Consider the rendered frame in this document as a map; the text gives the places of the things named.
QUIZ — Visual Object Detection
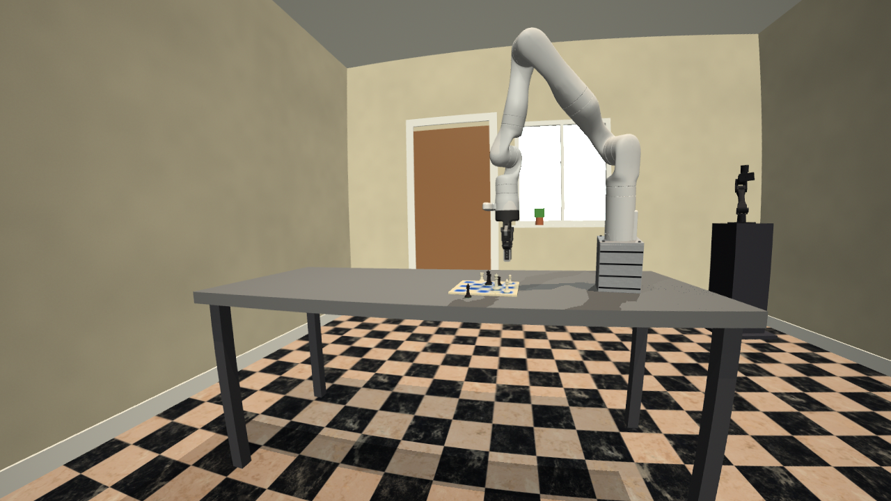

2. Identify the blue and cream chessboard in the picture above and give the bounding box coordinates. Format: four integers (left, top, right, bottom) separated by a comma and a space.
448, 280, 519, 297

